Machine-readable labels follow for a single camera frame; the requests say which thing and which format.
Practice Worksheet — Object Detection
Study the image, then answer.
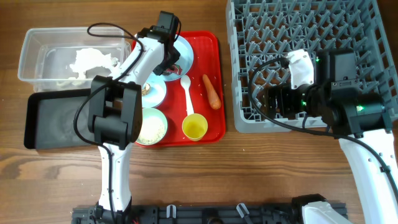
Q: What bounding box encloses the light blue plate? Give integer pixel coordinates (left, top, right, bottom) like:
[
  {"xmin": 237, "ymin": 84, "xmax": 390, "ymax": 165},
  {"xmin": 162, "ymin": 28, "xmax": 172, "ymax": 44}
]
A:
[{"xmin": 161, "ymin": 35, "xmax": 194, "ymax": 82}]

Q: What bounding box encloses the light blue bowl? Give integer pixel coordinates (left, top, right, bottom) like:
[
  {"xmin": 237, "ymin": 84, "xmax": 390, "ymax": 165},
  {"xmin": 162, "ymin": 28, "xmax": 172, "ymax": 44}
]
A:
[{"xmin": 142, "ymin": 74, "xmax": 167, "ymax": 108}]

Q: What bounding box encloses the white plastic spoon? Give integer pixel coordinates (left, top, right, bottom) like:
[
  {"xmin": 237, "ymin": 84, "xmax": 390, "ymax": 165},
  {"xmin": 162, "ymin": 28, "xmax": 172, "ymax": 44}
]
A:
[{"xmin": 180, "ymin": 75, "xmax": 194, "ymax": 116}]

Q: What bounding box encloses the brown food scrap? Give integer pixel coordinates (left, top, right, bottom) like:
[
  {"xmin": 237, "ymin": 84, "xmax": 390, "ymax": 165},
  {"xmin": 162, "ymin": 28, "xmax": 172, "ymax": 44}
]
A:
[{"xmin": 142, "ymin": 83, "xmax": 151, "ymax": 96}]

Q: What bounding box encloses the white tissue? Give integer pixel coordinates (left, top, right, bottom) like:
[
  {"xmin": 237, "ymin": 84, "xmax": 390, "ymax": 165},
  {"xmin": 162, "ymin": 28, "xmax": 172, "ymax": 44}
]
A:
[{"xmin": 57, "ymin": 48, "xmax": 120, "ymax": 87}]

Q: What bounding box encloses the orange carrot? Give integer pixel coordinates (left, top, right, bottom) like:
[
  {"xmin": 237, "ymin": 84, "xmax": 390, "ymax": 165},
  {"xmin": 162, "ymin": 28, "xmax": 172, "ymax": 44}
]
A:
[{"xmin": 202, "ymin": 74, "xmax": 221, "ymax": 110}]

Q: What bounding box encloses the light green bowl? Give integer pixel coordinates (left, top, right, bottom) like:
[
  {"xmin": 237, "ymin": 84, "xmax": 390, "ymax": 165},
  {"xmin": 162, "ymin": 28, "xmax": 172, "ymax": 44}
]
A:
[{"xmin": 136, "ymin": 108, "xmax": 168, "ymax": 146}]

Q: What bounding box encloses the yellow plastic cup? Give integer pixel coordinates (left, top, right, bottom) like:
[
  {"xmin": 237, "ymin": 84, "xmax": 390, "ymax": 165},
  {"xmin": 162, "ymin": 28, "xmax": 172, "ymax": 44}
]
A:
[{"xmin": 182, "ymin": 113, "xmax": 208, "ymax": 141}]

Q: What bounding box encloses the white rice pile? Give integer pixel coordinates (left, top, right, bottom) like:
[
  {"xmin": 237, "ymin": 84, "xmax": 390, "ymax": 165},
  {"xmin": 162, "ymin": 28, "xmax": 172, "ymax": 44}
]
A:
[{"xmin": 137, "ymin": 116, "xmax": 167, "ymax": 145}]

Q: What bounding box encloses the red snack wrapper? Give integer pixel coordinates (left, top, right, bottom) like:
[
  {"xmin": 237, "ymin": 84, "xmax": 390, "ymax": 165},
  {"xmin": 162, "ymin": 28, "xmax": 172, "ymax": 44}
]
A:
[{"xmin": 163, "ymin": 64, "xmax": 182, "ymax": 75}]

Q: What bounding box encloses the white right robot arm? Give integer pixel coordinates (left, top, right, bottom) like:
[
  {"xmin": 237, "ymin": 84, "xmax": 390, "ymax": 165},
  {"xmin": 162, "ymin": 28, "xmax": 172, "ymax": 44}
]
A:
[{"xmin": 264, "ymin": 80, "xmax": 397, "ymax": 223}]

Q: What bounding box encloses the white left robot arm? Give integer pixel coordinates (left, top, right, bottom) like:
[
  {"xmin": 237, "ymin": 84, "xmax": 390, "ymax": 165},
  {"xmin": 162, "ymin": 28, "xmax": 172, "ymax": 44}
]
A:
[{"xmin": 84, "ymin": 25, "xmax": 180, "ymax": 219}]

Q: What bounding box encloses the grey dishwasher rack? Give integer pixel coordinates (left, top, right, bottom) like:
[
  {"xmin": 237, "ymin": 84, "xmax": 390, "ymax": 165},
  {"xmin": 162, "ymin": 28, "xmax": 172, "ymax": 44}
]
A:
[{"xmin": 226, "ymin": 0, "xmax": 397, "ymax": 133}]

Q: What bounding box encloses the clear plastic waste bin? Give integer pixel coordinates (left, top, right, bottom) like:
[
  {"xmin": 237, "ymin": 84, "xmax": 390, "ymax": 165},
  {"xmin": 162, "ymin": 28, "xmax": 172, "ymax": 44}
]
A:
[{"xmin": 17, "ymin": 27, "xmax": 131, "ymax": 92}]

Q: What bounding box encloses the red serving tray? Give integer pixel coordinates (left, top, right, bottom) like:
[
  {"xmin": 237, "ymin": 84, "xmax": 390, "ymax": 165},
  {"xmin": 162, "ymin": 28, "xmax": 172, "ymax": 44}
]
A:
[{"xmin": 152, "ymin": 31, "xmax": 226, "ymax": 147}]

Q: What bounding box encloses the black plastic tray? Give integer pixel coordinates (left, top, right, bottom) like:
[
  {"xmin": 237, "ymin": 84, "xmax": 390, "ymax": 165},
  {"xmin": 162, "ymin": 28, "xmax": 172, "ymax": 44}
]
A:
[{"xmin": 24, "ymin": 89, "xmax": 91, "ymax": 149}]

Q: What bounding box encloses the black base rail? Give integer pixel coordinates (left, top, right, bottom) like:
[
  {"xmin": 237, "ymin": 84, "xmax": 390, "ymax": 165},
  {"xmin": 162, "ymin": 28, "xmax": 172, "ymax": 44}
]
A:
[{"xmin": 71, "ymin": 203, "xmax": 300, "ymax": 224}]

